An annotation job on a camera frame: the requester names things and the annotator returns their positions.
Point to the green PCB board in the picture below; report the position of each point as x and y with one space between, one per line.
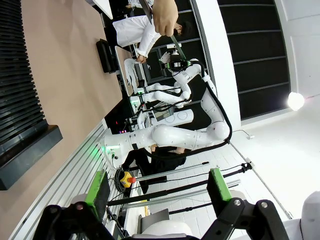
178 46

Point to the person in black clothes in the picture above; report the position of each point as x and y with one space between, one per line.
160 160

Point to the black plastic tray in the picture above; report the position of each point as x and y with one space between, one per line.
106 56

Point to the black tripod pole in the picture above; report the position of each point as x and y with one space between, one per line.
155 193

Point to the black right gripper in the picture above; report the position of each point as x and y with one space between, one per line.
176 56

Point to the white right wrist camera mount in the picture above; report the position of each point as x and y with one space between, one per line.
164 57

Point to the brown background table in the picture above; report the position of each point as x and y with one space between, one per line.
125 70

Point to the black ribbed PCB rack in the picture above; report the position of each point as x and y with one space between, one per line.
15 75

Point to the white cylindrical device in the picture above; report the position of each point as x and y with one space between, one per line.
178 116

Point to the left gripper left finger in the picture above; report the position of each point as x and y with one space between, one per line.
98 190

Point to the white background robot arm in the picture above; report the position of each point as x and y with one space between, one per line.
130 72
165 96

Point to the person's right hand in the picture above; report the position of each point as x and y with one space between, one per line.
165 15

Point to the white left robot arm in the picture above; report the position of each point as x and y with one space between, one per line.
311 215

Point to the yellow emergency stop button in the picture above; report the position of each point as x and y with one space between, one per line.
126 179

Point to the round bright lamp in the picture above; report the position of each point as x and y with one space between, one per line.
296 100

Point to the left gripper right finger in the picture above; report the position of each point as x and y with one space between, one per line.
217 185

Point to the person in white shirt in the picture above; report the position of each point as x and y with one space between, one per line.
135 30

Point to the aluminium extrusion frame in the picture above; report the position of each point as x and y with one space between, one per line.
75 170

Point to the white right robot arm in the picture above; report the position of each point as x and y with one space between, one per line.
175 136

